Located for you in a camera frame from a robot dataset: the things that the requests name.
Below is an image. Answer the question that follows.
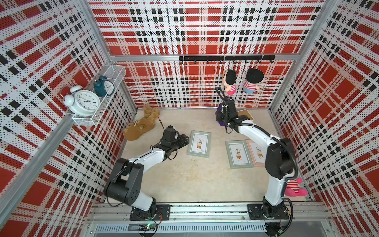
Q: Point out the black hook rail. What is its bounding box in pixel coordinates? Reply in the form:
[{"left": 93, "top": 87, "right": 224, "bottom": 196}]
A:
[{"left": 179, "top": 55, "right": 276, "bottom": 62}]

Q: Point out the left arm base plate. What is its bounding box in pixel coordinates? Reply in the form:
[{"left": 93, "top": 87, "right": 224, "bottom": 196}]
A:
[{"left": 129, "top": 204, "right": 171, "bottom": 221}]

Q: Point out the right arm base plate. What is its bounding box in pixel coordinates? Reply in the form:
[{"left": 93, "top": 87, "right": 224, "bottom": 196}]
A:
[{"left": 247, "top": 202, "right": 289, "bottom": 220}]

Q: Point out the brown plush toy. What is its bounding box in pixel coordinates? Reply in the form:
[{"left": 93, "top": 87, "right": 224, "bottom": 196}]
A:
[{"left": 123, "top": 105, "right": 160, "bottom": 141}]

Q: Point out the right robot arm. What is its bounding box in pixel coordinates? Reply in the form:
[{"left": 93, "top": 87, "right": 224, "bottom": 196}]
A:
[{"left": 216, "top": 100, "right": 299, "bottom": 219}]

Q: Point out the doll with blue clothes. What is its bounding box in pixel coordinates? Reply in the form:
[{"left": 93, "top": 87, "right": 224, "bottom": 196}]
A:
[{"left": 243, "top": 68, "right": 264, "bottom": 94}]

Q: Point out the green circuit board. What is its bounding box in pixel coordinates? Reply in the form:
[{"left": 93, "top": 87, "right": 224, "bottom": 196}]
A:
[{"left": 138, "top": 224, "right": 156, "bottom": 232}]

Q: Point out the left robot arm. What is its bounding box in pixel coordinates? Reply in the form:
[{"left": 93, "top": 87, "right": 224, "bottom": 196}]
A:
[{"left": 103, "top": 125, "right": 190, "bottom": 212}]

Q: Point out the white alarm clock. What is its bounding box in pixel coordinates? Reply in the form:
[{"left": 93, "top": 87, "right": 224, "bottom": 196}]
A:
[{"left": 63, "top": 85, "right": 101, "bottom": 117}]

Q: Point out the pink picture frame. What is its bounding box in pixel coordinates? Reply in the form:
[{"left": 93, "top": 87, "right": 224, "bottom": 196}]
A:
[{"left": 246, "top": 140, "right": 265, "bottom": 167}]

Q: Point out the purple cloth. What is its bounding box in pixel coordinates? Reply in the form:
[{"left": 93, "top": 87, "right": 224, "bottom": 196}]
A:
[{"left": 215, "top": 102, "right": 228, "bottom": 127}]

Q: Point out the white wire shelf basket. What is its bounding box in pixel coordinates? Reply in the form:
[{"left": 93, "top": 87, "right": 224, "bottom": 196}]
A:
[{"left": 70, "top": 65, "right": 129, "bottom": 127}]

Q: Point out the white pink plush toy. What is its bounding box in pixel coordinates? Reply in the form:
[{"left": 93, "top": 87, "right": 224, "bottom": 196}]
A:
[{"left": 285, "top": 178, "right": 308, "bottom": 197}]

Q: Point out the white tissue box wooden lid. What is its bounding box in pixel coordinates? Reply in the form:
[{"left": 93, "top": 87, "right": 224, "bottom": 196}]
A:
[{"left": 238, "top": 110, "right": 254, "bottom": 120}]

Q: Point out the teal alarm clock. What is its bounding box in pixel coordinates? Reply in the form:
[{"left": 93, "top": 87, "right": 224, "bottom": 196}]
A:
[{"left": 93, "top": 76, "right": 115, "bottom": 97}]

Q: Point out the green picture frame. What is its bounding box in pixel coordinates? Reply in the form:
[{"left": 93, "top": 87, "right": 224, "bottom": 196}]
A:
[
  {"left": 187, "top": 130, "right": 211, "bottom": 158},
  {"left": 225, "top": 140, "right": 254, "bottom": 169}
]

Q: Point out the doll with pink clothes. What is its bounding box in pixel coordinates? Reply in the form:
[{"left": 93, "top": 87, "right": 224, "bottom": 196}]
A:
[{"left": 222, "top": 69, "right": 237, "bottom": 96}]

